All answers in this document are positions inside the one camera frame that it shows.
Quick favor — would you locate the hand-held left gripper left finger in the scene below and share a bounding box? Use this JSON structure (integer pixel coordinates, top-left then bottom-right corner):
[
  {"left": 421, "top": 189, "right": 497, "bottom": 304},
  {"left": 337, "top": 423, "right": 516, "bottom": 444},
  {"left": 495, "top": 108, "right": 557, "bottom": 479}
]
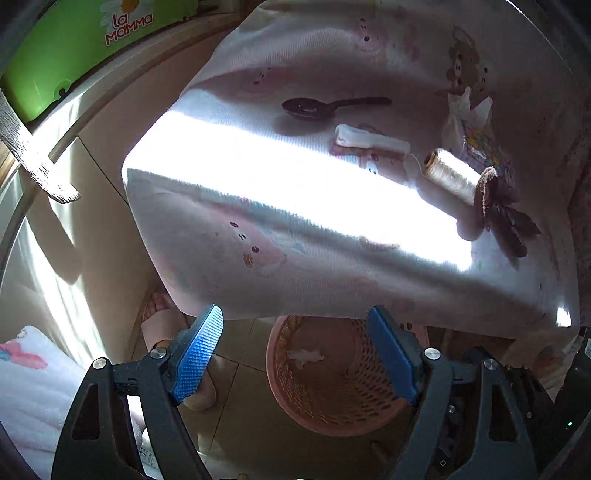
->
[{"left": 51, "top": 304, "right": 225, "bottom": 480}]

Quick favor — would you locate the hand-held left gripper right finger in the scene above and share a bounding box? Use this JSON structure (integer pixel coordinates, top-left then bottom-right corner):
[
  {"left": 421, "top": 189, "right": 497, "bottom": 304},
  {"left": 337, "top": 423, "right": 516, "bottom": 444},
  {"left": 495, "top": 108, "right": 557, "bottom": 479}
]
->
[{"left": 366, "top": 305, "right": 539, "bottom": 480}]

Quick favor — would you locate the pink plastic basket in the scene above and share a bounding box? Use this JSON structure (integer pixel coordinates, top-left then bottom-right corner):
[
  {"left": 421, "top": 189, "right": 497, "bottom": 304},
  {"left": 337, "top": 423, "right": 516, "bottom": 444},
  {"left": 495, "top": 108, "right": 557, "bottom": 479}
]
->
[{"left": 266, "top": 315, "right": 431, "bottom": 437}]

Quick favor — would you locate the green plastic tub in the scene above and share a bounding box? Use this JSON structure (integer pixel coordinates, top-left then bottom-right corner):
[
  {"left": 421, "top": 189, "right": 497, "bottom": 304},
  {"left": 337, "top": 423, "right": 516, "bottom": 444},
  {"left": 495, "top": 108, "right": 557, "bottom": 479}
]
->
[{"left": 0, "top": 0, "right": 205, "bottom": 123}]

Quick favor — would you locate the white rolled wrapper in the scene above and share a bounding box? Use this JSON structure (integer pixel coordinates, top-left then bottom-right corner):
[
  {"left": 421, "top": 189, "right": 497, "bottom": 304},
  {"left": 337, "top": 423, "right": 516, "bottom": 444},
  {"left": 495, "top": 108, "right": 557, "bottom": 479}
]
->
[{"left": 333, "top": 123, "right": 411, "bottom": 156}]

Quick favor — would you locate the dark brown plastic spoon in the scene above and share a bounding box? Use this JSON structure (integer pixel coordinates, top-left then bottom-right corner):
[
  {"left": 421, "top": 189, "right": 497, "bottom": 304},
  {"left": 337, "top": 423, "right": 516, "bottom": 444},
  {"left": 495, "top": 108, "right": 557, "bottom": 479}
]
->
[{"left": 281, "top": 96, "right": 393, "bottom": 122}]

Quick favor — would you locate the white printed blanket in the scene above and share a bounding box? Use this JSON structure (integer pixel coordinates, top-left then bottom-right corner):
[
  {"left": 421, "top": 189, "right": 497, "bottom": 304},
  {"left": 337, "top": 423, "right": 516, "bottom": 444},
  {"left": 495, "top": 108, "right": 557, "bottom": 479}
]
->
[{"left": 0, "top": 325, "right": 149, "bottom": 463}]

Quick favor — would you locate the brown hair bow scrunchie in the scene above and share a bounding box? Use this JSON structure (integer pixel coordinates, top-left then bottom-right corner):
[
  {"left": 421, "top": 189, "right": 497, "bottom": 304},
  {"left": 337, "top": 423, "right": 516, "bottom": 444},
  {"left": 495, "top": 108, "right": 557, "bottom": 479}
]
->
[{"left": 473, "top": 167, "right": 542, "bottom": 260}]

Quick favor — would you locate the small white crumpled tissue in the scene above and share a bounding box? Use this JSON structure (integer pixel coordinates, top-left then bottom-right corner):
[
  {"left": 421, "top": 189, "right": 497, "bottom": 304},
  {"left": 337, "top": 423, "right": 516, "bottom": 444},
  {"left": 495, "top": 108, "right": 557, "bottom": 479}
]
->
[{"left": 286, "top": 348, "right": 327, "bottom": 370}]

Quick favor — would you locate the white textured bar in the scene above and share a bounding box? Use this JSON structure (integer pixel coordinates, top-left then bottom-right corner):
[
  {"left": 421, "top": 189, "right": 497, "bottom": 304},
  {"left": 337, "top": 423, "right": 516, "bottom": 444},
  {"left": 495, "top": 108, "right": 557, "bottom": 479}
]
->
[{"left": 0, "top": 87, "right": 82, "bottom": 205}]

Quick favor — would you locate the white printed tablecloth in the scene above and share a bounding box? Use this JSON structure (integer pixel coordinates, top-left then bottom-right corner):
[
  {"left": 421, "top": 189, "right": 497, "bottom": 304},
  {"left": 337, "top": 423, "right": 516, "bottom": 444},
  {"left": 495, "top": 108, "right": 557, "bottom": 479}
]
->
[{"left": 121, "top": 0, "right": 585, "bottom": 340}]

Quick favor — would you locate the person's foot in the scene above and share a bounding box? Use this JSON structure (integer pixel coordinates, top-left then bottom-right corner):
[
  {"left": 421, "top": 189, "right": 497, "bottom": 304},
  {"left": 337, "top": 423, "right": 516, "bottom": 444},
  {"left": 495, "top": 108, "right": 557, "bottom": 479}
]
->
[{"left": 140, "top": 292, "right": 186, "bottom": 325}]

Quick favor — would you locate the beige thread spool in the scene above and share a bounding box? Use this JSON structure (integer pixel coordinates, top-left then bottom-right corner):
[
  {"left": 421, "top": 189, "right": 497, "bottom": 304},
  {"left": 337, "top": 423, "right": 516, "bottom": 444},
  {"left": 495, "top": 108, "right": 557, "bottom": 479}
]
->
[{"left": 420, "top": 148, "right": 491, "bottom": 206}]

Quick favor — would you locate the colourful printed wrapper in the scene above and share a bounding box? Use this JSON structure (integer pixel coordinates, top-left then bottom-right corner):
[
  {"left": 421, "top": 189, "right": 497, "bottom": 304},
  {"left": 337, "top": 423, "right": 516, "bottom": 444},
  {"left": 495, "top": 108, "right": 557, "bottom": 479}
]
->
[{"left": 456, "top": 124, "right": 509, "bottom": 172}]

